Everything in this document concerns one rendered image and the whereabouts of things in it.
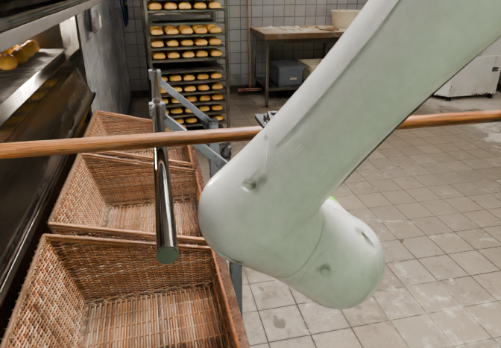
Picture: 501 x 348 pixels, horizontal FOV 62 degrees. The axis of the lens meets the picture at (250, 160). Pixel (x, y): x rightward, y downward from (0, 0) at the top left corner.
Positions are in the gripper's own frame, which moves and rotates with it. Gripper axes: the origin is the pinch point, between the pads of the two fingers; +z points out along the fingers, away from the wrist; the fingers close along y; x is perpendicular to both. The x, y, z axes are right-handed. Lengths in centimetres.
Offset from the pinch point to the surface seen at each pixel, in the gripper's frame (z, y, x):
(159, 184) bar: -6.6, 1.7, -19.8
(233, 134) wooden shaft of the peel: 9.0, -0.7, -4.1
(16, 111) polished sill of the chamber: 44, 1, -55
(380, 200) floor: 170, 118, 134
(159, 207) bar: -14.4, 1.8, -20.0
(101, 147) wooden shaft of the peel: 8.9, -0.1, -30.6
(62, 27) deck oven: 157, -9, -61
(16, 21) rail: 9.7, -23.8, -41.2
